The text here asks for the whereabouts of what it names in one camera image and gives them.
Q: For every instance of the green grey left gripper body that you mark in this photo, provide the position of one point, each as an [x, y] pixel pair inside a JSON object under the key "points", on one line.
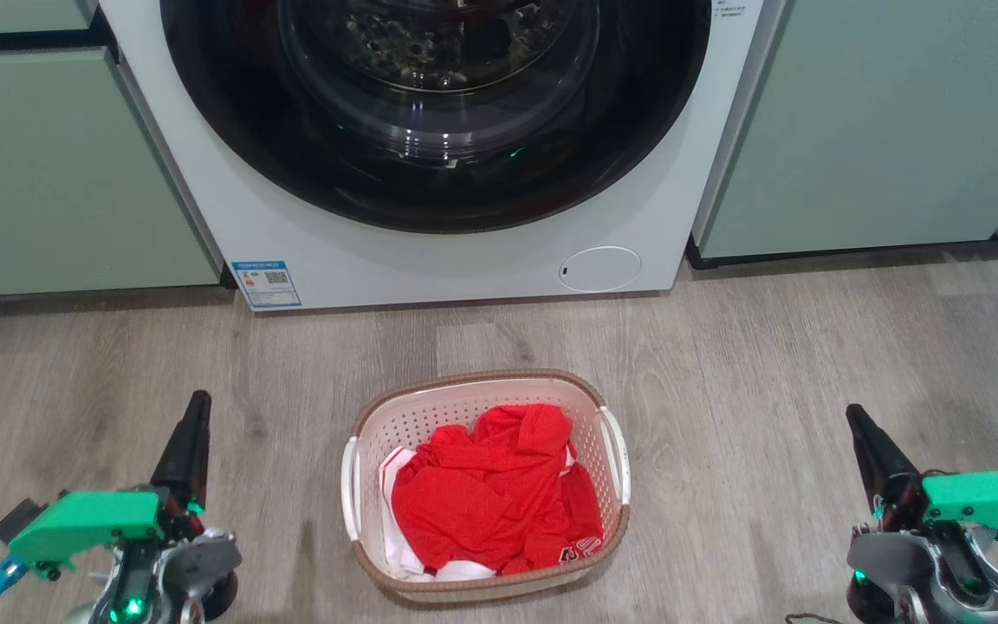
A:
{"points": [[83, 520]]}

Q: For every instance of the wide pale green cabinet door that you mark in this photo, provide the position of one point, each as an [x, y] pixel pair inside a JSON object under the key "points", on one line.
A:
{"points": [[880, 130]]}

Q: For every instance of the large pale green cabinet door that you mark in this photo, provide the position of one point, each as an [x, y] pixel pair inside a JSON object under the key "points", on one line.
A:
{"points": [[48, 173]]}

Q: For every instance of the blue energy label sticker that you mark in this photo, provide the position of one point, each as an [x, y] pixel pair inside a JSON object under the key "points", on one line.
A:
{"points": [[267, 284]]}

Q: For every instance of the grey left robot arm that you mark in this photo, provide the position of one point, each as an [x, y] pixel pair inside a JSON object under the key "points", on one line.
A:
{"points": [[131, 611]]}

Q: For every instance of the white front-load washing machine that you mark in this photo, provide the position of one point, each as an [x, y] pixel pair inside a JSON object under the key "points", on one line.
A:
{"points": [[464, 260]]}

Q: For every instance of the pale green cabinet drawer front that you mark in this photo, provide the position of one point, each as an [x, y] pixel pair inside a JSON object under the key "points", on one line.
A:
{"points": [[14, 13]]}

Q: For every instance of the white brown-rimmed laundry basket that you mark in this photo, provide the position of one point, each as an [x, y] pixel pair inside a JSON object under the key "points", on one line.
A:
{"points": [[430, 416]]}

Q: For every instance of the black round washer door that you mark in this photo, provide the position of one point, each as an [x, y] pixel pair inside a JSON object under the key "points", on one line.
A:
{"points": [[430, 195]]}

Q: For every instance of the green grey right gripper body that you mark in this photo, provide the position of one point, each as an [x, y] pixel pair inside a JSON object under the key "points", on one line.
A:
{"points": [[984, 503]]}

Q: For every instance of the round white filter cover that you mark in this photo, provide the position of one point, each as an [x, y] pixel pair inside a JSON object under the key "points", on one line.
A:
{"points": [[600, 269]]}

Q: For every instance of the white garment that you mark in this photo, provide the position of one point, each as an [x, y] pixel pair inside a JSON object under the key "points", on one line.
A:
{"points": [[395, 542]]}

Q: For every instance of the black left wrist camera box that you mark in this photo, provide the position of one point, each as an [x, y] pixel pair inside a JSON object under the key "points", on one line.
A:
{"points": [[18, 518]]}

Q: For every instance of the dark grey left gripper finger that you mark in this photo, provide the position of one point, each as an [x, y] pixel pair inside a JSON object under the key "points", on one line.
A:
{"points": [[187, 451]]}

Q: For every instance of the red garment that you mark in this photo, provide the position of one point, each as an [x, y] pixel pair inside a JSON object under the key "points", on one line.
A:
{"points": [[482, 494]]}

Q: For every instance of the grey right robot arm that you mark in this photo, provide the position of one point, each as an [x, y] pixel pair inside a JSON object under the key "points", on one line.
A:
{"points": [[941, 611]]}

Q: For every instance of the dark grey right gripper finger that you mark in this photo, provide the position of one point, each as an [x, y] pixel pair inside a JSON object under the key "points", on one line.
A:
{"points": [[880, 459]]}

